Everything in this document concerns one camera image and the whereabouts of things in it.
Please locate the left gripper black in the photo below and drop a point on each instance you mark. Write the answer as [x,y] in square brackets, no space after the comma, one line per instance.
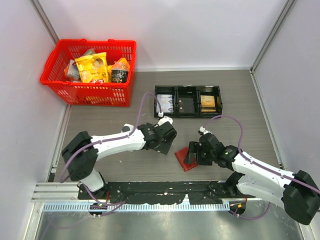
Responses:
[164,145]

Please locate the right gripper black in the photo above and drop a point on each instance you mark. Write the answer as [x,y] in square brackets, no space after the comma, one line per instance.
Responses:
[195,147]

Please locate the red leather card holder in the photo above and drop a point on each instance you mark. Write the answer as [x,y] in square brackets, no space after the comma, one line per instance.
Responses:
[181,155]

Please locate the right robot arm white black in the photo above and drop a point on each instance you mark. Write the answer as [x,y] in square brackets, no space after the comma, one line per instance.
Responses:
[296,193]

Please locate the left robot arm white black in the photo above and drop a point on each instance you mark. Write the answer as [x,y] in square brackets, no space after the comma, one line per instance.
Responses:
[83,151]

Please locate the silver VIP cards stack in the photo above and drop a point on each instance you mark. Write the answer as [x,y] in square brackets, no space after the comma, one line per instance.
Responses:
[166,102]

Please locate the black VIP cards stack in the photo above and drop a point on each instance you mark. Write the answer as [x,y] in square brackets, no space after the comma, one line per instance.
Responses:
[186,105]

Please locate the black three-compartment card tray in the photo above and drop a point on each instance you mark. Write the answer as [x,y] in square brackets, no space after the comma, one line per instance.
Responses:
[193,91]

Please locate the gold VIP cards stack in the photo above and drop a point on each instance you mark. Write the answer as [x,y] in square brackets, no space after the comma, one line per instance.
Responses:
[208,103]

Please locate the white plastic bottle black cap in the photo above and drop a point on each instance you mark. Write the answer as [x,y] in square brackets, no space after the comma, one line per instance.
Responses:
[127,128]

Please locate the red plastic shopping basket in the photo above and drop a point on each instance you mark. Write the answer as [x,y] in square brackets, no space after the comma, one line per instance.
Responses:
[95,94]

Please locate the black instant noodle cup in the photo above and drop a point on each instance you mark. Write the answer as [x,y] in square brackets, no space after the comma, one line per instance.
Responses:
[119,75]

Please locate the orange snack bag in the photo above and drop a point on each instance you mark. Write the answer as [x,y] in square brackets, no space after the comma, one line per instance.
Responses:
[121,64]

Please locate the yellow snack bag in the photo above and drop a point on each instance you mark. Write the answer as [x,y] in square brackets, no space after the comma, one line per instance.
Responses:
[93,68]

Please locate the blue and white small box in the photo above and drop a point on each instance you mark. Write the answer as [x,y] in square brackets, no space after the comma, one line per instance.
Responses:
[71,71]

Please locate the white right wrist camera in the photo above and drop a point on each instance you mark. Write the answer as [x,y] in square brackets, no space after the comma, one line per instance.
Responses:
[202,131]

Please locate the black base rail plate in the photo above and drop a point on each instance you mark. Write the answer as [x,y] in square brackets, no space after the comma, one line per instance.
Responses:
[167,192]

